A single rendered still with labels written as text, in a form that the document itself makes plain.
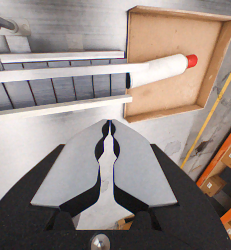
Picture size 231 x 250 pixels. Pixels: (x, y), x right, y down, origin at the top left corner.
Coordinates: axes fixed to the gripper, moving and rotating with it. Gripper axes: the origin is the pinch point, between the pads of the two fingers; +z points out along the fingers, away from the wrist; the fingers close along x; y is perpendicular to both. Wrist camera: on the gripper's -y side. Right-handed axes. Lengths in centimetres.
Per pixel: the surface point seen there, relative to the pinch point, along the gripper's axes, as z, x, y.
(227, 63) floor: 164, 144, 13
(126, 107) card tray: 24.7, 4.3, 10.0
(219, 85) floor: 164, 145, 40
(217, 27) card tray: 34.0, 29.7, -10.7
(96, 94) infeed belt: 17.0, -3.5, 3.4
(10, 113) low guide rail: 8.6, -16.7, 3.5
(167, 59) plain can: 24.0, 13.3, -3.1
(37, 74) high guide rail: 6.3, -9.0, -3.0
